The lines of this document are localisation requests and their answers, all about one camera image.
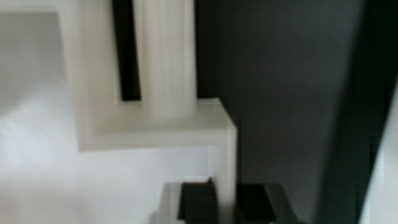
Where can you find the white chair seat part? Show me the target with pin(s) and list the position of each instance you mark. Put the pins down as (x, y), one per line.
(98, 155)

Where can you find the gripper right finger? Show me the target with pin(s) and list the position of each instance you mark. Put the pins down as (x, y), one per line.
(263, 207)

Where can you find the white boundary fence frame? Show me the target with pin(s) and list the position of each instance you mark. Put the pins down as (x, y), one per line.
(380, 203)

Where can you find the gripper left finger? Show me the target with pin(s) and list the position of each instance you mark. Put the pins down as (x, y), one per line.
(188, 201)

